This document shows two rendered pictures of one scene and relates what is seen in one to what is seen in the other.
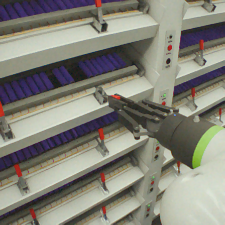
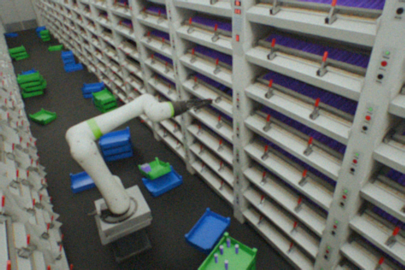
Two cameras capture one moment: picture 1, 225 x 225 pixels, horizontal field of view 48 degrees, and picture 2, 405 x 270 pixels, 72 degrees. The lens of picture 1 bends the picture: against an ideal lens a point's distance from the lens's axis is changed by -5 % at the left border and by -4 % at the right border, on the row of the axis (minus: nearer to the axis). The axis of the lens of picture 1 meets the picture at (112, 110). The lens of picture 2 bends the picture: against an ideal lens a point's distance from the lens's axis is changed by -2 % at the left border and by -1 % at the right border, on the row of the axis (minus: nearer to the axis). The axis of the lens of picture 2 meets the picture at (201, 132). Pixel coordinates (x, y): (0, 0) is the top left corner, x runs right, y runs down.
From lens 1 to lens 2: 1.77 m
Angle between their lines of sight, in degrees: 75
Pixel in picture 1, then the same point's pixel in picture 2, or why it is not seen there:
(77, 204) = (211, 143)
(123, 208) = (229, 177)
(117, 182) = (226, 153)
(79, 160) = (213, 121)
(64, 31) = (210, 67)
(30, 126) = (199, 91)
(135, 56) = not seen: hidden behind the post
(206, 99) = (279, 167)
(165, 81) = (238, 117)
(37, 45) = (200, 66)
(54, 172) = (205, 117)
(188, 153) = not seen: hidden behind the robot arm
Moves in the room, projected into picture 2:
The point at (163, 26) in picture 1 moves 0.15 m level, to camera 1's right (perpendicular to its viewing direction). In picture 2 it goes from (234, 87) to (236, 99)
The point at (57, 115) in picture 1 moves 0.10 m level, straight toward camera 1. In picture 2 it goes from (206, 94) to (191, 97)
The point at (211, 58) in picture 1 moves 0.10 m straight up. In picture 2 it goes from (277, 135) to (279, 119)
